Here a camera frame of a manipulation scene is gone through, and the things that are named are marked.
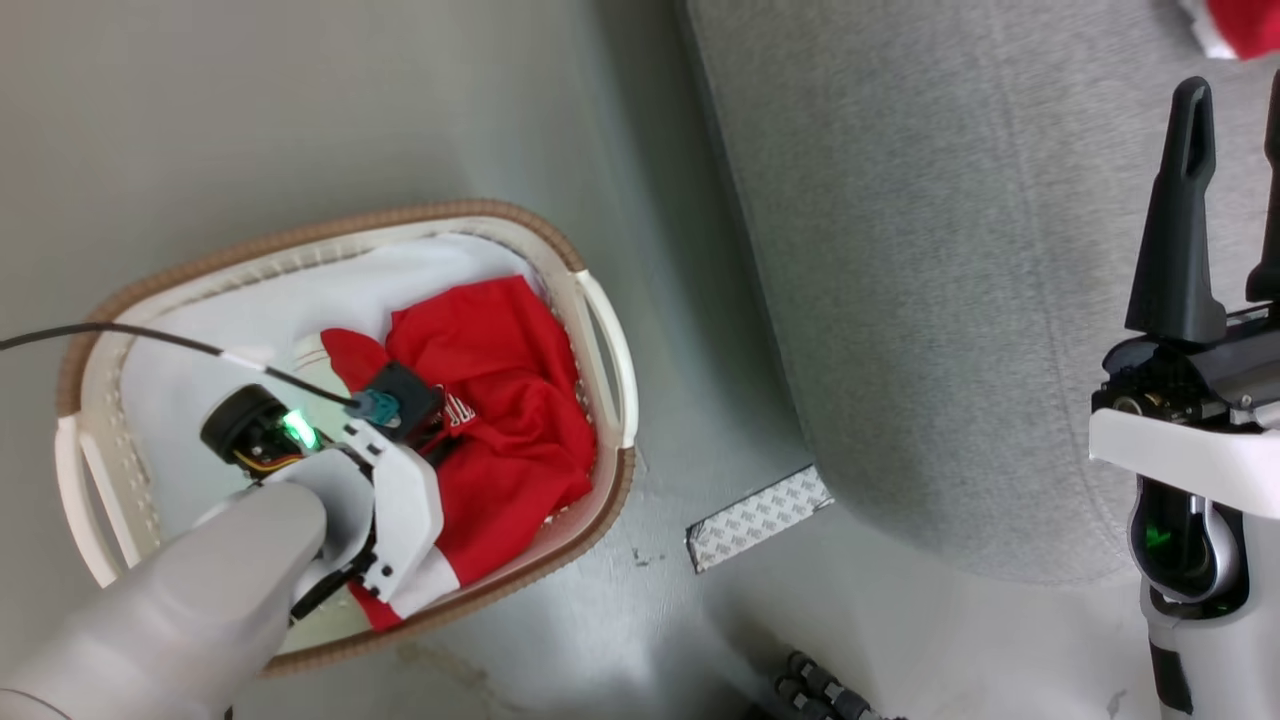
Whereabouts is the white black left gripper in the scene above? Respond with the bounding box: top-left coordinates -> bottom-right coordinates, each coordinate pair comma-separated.
338,420 -> 447,605

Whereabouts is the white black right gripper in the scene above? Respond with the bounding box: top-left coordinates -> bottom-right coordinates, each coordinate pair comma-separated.
1088,68 -> 1280,523

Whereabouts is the red shirt with white print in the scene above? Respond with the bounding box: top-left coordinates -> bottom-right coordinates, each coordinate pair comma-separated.
320,275 -> 601,633

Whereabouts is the red jersey with black numbers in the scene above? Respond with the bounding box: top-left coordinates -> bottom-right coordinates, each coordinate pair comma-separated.
1178,0 -> 1280,61

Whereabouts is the grey fabric sofa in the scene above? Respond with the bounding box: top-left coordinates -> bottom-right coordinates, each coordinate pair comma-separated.
685,0 -> 1280,587

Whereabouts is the white laundry basket brown rim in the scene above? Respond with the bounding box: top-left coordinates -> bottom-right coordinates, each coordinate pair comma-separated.
55,198 -> 641,679

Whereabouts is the grey patterned floor tape patch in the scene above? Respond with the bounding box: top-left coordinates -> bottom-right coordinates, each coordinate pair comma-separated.
686,465 -> 835,575

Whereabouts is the thin black cable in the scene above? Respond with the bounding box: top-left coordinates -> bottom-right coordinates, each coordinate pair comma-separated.
0,322 -> 377,413

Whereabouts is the black corrugated hose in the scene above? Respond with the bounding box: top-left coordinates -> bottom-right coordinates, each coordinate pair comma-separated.
768,650 -> 906,720

